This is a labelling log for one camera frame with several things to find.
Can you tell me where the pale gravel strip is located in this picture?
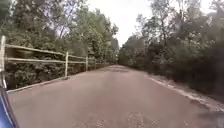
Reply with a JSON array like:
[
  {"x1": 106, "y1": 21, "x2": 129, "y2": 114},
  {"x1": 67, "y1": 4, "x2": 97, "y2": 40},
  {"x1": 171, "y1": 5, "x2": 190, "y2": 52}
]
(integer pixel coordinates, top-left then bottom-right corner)
[{"x1": 143, "y1": 71, "x2": 224, "y2": 113}]

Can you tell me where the pale wooden rail fence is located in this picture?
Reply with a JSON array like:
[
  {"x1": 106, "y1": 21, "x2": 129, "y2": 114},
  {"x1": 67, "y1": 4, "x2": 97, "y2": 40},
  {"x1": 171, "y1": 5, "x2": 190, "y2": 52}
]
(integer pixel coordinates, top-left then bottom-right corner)
[{"x1": 0, "y1": 34, "x2": 112, "y2": 90}]

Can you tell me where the grey asphalt road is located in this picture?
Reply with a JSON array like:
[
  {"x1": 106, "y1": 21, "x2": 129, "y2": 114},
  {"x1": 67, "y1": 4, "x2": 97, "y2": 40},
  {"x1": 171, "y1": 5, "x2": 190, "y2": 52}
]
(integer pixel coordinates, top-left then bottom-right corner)
[{"x1": 6, "y1": 64, "x2": 224, "y2": 128}]

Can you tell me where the row of trees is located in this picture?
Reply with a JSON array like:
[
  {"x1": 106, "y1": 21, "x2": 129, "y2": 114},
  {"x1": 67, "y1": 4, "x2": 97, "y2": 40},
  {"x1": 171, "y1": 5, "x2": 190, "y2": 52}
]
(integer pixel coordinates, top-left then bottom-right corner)
[
  {"x1": 0, "y1": 0, "x2": 120, "y2": 91},
  {"x1": 117, "y1": 0, "x2": 224, "y2": 98}
]

